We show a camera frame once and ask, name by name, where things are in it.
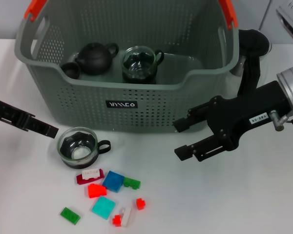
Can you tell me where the green flat toy plate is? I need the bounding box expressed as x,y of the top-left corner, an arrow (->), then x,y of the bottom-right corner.
60,207 -> 81,225

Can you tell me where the small black ceramic teacup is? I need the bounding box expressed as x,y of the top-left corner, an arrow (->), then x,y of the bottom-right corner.
61,61 -> 82,79

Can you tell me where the dark red toy brick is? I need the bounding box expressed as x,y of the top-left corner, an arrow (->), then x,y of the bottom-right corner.
76,169 -> 105,186

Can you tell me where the long white toy brick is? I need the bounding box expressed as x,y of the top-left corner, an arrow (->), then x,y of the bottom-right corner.
119,207 -> 132,227

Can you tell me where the glass pitcher with black handle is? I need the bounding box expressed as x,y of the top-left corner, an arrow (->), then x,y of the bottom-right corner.
230,28 -> 272,98

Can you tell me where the green toy brick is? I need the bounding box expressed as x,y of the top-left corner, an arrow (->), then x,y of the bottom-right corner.
123,177 -> 141,190

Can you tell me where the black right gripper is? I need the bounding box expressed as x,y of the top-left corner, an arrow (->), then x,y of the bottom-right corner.
172,80 -> 291,162

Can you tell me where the small red toy brick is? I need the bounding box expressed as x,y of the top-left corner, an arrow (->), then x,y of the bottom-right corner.
112,214 -> 123,227
136,198 -> 147,211

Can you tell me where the large red toy brick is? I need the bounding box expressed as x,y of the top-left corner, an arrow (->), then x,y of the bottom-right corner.
87,184 -> 107,199

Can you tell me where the black ceramic teapot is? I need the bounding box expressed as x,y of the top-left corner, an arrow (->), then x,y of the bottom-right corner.
74,41 -> 119,75

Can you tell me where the cyan toy plate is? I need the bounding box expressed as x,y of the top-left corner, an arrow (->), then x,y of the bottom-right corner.
91,196 -> 117,220

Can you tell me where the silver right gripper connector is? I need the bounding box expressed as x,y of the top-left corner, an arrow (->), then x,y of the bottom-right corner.
270,109 -> 288,132

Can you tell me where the blue toy plate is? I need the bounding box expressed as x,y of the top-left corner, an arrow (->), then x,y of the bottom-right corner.
102,170 -> 125,194

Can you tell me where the grey perforated storage bin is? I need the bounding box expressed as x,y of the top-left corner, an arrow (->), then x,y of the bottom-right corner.
14,0 -> 240,134

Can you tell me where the short white toy brick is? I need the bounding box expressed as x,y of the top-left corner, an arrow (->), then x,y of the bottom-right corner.
81,168 -> 100,180

